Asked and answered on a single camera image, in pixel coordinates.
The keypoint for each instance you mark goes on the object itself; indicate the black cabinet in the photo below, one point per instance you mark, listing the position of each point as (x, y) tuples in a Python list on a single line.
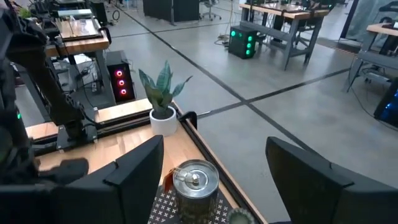
[(171, 9)]

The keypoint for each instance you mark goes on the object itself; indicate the computer tower red lights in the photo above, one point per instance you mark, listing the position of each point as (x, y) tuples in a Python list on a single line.
[(120, 77)]

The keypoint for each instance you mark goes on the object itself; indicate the computer tower green lights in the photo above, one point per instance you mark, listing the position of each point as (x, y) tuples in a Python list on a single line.
[(242, 42)]

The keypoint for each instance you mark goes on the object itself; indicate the grey office chair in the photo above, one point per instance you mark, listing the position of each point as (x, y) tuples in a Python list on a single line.
[(211, 7)]

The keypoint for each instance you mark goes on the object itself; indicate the green snake plant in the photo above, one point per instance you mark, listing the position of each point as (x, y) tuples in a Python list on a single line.
[(160, 87)]

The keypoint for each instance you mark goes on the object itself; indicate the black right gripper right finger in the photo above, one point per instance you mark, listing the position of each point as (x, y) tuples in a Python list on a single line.
[(326, 193)]

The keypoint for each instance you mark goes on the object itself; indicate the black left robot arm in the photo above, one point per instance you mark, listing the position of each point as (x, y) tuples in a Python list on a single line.
[(43, 84)]

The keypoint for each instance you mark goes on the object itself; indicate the grey desk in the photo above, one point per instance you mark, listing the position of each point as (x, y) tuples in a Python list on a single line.
[(373, 56)]

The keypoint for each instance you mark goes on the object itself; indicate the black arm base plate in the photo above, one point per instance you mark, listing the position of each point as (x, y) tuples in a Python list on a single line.
[(76, 140)]

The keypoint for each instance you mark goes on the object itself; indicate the computer tower blue lights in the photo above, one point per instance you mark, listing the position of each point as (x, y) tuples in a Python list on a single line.
[(388, 109)]

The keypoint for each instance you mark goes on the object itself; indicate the bushy green plant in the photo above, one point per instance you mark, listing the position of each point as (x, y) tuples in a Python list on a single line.
[(24, 12)]

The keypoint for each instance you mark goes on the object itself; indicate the wooden workstation table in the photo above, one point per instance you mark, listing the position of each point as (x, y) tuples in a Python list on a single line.
[(81, 40)]

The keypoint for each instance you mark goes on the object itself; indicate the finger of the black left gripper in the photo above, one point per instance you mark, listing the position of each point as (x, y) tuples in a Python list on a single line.
[(65, 171)]

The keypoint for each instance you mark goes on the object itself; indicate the wooden workbench grey legs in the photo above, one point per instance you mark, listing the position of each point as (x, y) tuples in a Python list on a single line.
[(286, 12)]

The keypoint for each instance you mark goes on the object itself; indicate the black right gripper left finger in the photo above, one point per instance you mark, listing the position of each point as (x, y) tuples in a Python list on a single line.
[(124, 193)]

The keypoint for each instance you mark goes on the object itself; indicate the black side table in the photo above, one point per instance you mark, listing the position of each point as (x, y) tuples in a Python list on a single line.
[(164, 208)]

